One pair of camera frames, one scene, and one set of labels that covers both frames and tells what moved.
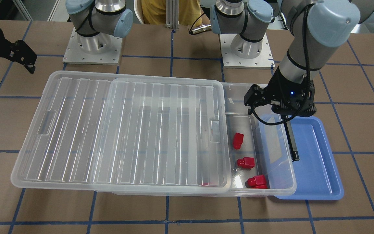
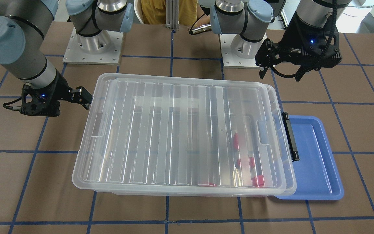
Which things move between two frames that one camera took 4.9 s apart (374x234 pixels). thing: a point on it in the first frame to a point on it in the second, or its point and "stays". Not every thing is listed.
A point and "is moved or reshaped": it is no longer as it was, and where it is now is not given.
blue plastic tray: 317,175 stays
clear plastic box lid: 88,132 is moved or reshaped
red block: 246,162 stays
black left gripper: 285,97 to 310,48
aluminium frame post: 172,14 stays
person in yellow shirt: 154,12 stays
